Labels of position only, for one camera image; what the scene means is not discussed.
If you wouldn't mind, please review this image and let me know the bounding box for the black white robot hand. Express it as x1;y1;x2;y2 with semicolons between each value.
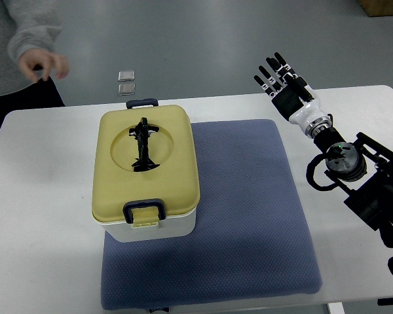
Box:
253;52;333;139

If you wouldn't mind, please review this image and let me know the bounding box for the person's bare hand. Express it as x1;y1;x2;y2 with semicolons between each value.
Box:
18;48;70;83

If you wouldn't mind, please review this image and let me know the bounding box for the yellow storage box lid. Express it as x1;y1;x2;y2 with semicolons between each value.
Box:
92;105;200;226

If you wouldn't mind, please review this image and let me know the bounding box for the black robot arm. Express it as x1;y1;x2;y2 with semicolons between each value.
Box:
306;127;393;248

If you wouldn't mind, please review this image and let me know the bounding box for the brown cardboard box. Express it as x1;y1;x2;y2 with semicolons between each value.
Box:
358;0;393;17

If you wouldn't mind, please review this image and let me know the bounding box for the white storage box base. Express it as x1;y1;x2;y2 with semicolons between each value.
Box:
96;208;197;243

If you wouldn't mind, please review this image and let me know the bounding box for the black trousers leg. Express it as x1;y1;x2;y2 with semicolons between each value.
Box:
0;78;65;129

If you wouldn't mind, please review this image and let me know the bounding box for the upper metal floor plate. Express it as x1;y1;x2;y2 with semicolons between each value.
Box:
118;70;135;82

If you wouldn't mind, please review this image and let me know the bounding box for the metal floor plate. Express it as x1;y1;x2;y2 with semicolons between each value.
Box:
117;82;136;96
118;70;135;82

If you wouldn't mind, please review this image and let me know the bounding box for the lower metal floor plate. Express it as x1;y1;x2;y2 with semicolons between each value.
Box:
117;82;136;96

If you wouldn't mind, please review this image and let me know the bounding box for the blue padded mat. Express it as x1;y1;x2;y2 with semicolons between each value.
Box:
101;119;322;310

